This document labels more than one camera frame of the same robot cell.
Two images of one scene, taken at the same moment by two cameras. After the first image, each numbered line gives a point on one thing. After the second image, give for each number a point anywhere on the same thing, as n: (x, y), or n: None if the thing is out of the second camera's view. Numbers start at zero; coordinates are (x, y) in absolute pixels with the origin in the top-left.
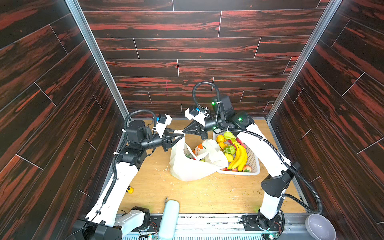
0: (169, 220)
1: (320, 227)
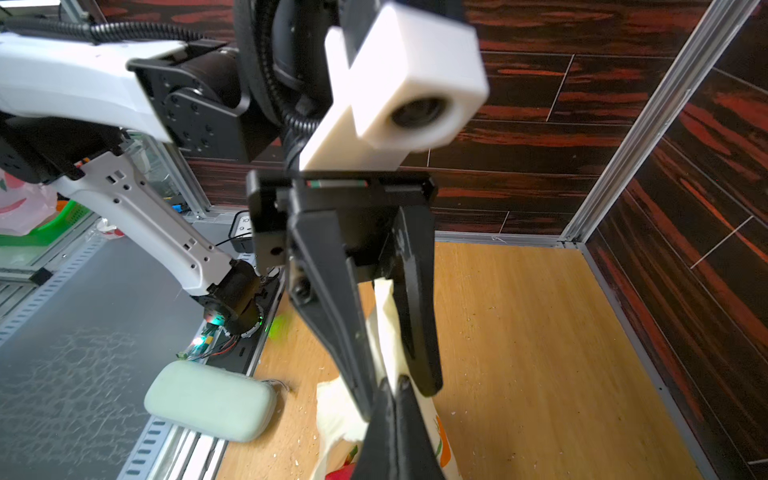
0: (211, 401)
1: None
